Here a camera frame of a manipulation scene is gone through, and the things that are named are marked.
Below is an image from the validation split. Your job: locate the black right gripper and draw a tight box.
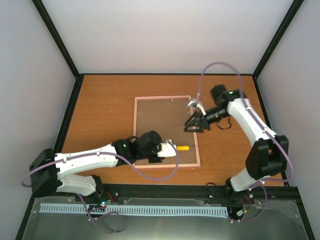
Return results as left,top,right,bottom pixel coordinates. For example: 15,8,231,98
183,106,230,133

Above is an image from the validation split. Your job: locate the pink picture frame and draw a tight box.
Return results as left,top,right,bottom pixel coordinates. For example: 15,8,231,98
133,95,201,168

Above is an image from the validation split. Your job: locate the yellow black flathead screwdriver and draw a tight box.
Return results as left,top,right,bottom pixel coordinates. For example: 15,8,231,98
176,145,190,151

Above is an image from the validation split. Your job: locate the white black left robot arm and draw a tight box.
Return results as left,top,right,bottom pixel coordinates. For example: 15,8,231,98
29,130,168,202

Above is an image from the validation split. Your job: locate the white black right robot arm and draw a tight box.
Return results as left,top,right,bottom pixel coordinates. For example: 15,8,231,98
184,84,289,203

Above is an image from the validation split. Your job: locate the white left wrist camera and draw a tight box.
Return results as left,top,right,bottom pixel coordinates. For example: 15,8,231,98
157,139,177,158

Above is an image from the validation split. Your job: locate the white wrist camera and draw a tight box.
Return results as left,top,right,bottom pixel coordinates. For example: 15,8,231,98
187,98,207,116
157,139,177,158

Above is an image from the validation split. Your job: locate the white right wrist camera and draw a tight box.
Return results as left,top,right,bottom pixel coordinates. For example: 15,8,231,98
187,98,207,116

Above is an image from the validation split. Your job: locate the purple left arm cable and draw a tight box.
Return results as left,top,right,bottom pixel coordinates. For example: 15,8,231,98
21,139,180,233

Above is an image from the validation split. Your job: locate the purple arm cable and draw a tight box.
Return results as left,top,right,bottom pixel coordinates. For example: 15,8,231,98
196,61,295,223
21,139,180,233

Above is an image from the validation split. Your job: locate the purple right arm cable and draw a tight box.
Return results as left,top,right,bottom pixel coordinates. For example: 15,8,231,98
196,61,295,223

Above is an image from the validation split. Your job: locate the black aluminium mounting rail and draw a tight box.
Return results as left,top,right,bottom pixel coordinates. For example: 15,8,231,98
34,182,300,203

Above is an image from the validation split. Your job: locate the light blue cable duct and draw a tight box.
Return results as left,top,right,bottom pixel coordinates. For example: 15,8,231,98
38,203,228,218

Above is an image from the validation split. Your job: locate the black left frame post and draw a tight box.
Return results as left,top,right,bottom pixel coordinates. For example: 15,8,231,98
32,0,80,79

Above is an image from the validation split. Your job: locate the black frame post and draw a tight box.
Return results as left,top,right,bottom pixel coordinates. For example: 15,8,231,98
32,0,80,79
252,0,304,81

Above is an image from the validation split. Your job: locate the black right frame post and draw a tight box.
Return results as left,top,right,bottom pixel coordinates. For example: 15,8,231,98
252,0,304,81

